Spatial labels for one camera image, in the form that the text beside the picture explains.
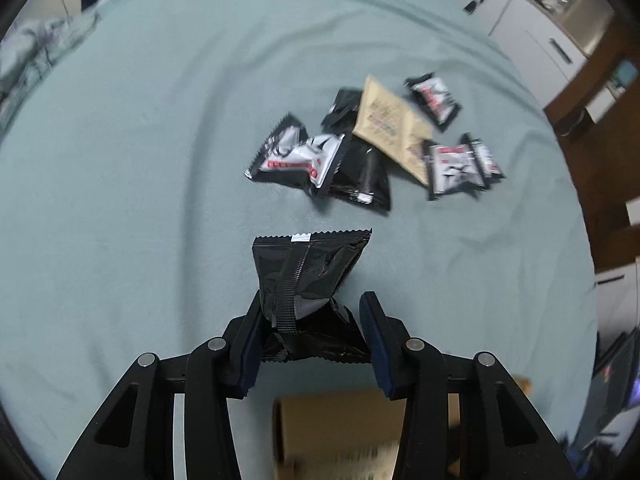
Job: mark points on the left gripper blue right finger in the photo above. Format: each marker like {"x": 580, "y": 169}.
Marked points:
{"x": 386, "y": 338}

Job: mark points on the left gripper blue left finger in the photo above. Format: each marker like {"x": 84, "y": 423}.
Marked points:
{"x": 244, "y": 337}

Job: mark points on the brown cardboard box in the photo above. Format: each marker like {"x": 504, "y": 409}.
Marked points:
{"x": 338, "y": 435}

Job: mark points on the teal bed sheet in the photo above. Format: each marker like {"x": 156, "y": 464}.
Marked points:
{"x": 127, "y": 221}

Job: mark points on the black packet under white one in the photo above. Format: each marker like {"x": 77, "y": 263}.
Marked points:
{"x": 362, "y": 177}

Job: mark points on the middle black white snack packet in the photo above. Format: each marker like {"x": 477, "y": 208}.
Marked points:
{"x": 451, "y": 170}

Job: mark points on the black white snack packet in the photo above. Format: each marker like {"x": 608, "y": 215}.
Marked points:
{"x": 451, "y": 170}
{"x": 484, "y": 158}
{"x": 435, "y": 100}
{"x": 289, "y": 156}

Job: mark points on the right black white snack packet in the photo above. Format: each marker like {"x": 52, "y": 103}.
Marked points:
{"x": 484, "y": 158}

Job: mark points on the near black white snack packet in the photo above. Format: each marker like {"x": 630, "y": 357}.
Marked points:
{"x": 289, "y": 156}

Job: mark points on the upper beige snack sachet pair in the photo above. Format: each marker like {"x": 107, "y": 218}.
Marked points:
{"x": 389, "y": 124}

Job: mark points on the left small black snack packet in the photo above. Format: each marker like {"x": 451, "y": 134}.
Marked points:
{"x": 342, "y": 116}

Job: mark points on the far black white snack packet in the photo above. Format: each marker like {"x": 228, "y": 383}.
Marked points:
{"x": 435, "y": 100}

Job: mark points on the brown wooden furniture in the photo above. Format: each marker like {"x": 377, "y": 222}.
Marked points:
{"x": 603, "y": 155}

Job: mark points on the white wardrobe right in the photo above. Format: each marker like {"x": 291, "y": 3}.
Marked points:
{"x": 543, "y": 53}

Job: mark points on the crumpled grey blanket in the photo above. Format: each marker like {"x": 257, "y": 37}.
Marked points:
{"x": 31, "y": 51}

